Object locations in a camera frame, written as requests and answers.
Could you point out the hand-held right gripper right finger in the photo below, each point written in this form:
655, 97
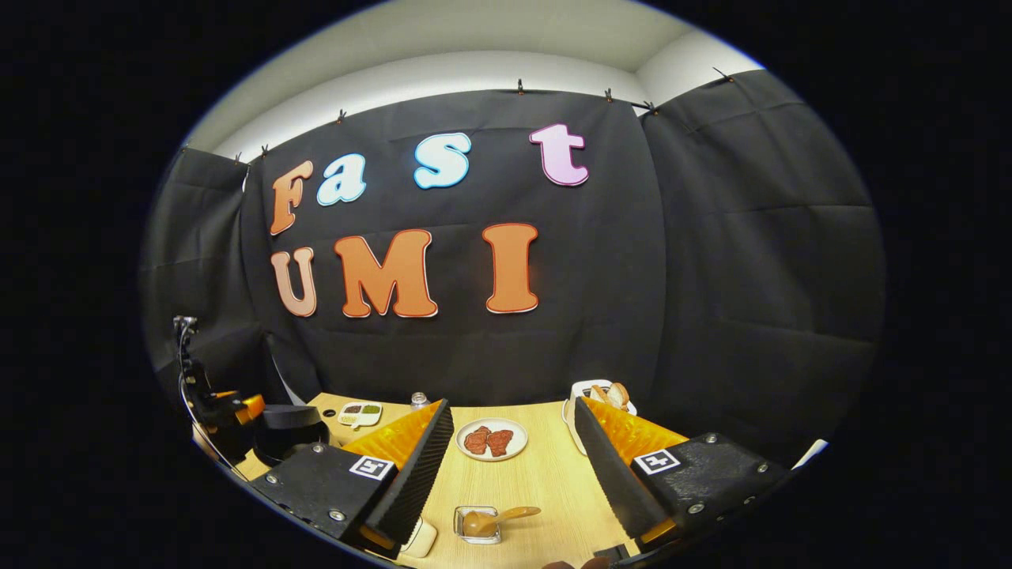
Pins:
613, 482

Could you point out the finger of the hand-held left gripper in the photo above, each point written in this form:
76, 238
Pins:
247, 407

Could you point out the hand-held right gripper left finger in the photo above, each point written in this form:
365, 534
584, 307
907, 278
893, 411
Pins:
411, 474

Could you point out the black rice cooker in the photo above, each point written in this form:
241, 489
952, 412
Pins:
292, 431

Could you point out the cream chopstick holder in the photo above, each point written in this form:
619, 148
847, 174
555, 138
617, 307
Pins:
583, 390

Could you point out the small brown spoon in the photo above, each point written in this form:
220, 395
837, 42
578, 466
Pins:
477, 523

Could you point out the cream rectangular dish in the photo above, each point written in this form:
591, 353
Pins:
421, 539

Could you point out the red meat slice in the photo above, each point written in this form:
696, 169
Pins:
500, 442
476, 440

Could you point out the small clear bottle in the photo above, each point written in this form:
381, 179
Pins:
419, 400

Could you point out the divided white sauce dish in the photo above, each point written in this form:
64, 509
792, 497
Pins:
360, 413

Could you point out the round white plate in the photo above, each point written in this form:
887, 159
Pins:
494, 458

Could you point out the square glass dish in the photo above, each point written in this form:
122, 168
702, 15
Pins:
486, 539

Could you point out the black backdrop cloth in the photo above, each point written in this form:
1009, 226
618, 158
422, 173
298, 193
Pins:
711, 261

